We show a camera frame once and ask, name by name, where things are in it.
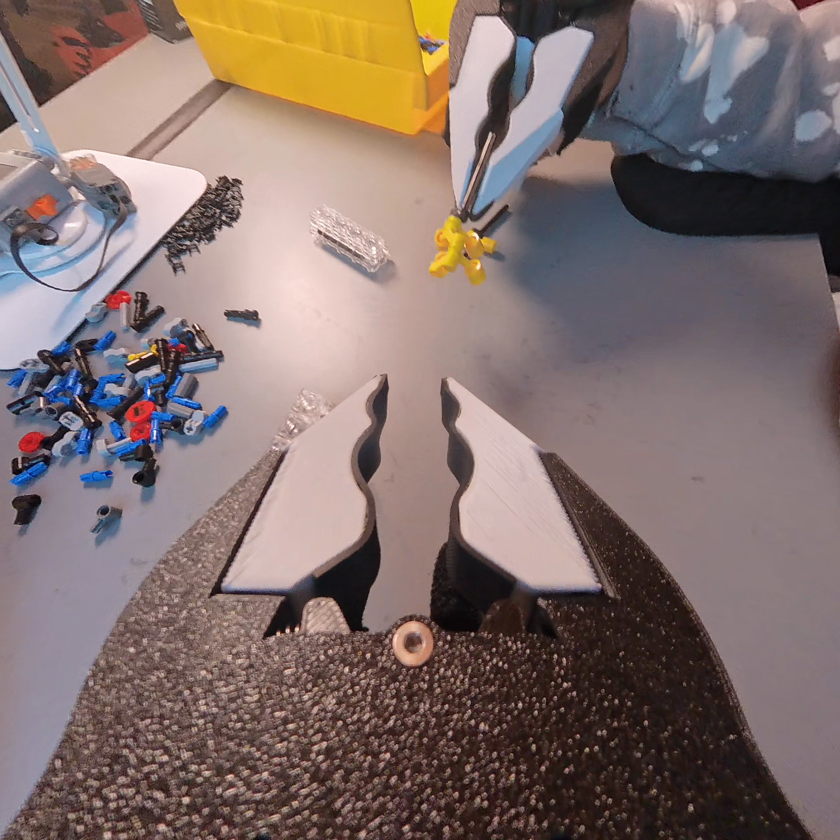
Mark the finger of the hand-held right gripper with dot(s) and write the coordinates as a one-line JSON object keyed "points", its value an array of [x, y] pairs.
{"points": [[544, 98], [472, 98]]}

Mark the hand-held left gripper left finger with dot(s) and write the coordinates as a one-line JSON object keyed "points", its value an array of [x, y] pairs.
{"points": [[308, 518]]}

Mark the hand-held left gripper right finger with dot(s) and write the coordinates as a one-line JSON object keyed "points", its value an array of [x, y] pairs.
{"points": [[518, 518]]}

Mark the grey desk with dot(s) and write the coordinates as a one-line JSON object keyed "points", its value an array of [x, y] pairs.
{"points": [[656, 394]]}

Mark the group of blue pins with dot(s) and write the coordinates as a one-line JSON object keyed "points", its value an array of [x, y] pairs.
{"points": [[432, 43]]}

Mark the clear cylinder block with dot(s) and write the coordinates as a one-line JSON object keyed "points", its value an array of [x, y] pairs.
{"points": [[351, 239], [305, 413]]}

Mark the yellow plastic bin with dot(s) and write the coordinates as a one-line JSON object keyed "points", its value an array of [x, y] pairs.
{"points": [[295, 65]]}

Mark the dark grey small connector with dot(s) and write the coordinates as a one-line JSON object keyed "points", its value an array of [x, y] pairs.
{"points": [[108, 515]]}

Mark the black connector pin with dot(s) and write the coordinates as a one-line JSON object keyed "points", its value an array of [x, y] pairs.
{"points": [[241, 316]]}

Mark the pile of mixed small bricks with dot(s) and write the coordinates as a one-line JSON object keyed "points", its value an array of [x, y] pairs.
{"points": [[118, 394]]}

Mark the pile of black pins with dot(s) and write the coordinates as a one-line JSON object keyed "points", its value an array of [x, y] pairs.
{"points": [[203, 223]]}

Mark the black toy engine box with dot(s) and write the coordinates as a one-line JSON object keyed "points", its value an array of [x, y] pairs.
{"points": [[164, 19]]}

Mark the white book stand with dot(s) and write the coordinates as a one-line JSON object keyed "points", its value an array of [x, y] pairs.
{"points": [[164, 197]]}

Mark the grey toy motor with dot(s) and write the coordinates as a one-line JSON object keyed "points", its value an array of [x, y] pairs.
{"points": [[98, 187]]}

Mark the grey battery box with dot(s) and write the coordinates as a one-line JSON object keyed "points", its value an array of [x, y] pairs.
{"points": [[26, 190]]}

